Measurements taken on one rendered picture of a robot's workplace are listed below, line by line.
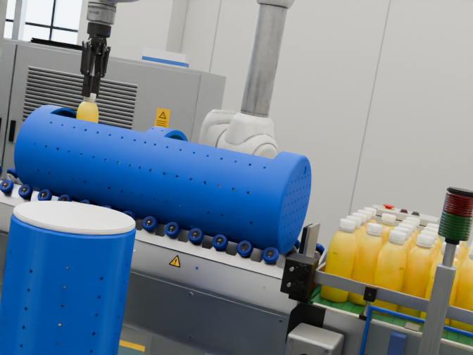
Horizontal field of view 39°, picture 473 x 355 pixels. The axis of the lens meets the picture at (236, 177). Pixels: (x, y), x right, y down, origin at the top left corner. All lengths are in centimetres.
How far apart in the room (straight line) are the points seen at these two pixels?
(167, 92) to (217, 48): 132
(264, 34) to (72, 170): 78
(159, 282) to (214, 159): 39
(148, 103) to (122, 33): 122
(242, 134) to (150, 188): 50
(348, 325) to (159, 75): 220
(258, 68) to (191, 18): 261
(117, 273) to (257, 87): 99
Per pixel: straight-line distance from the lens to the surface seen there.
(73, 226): 147
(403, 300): 162
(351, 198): 462
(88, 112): 219
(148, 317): 201
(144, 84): 357
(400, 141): 459
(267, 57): 228
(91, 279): 149
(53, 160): 205
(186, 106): 349
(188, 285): 187
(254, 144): 223
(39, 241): 148
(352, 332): 165
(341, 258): 168
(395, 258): 166
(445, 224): 140
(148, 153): 190
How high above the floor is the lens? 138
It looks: 7 degrees down
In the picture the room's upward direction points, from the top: 10 degrees clockwise
